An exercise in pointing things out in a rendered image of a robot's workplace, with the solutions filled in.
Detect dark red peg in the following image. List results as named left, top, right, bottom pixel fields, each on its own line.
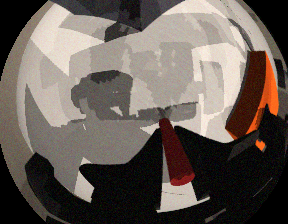
left=159, top=117, right=195, bottom=186

